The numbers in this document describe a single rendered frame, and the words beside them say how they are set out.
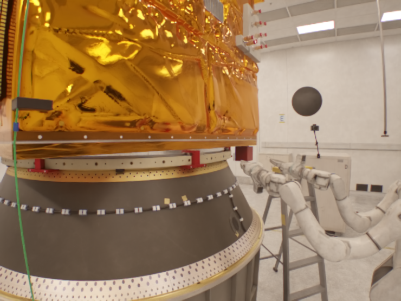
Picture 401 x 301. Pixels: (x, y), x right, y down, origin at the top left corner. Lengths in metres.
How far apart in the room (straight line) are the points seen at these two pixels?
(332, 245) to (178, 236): 0.64
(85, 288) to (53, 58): 0.84
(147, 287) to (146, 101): 0.76
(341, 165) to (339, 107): 4.29
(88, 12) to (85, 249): 0.91
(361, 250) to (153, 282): 0.80
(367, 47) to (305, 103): 2.78
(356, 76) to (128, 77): 8.21
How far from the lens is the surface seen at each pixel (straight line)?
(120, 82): 0.87
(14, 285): 1.20
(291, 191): 0.88
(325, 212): 4.58
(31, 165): 1.23
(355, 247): 0.93
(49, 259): 1.11
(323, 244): 0.90
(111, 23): 0.94
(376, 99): 8.61
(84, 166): 1.06
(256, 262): 1.64
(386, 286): 1.25
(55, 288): 1.08
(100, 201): 1.04
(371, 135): 8.47
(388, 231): 0.94
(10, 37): 0.86
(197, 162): 1.14
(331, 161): 4.40
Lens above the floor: 1.80
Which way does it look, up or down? 3 degrees down
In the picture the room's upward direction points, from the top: straight up
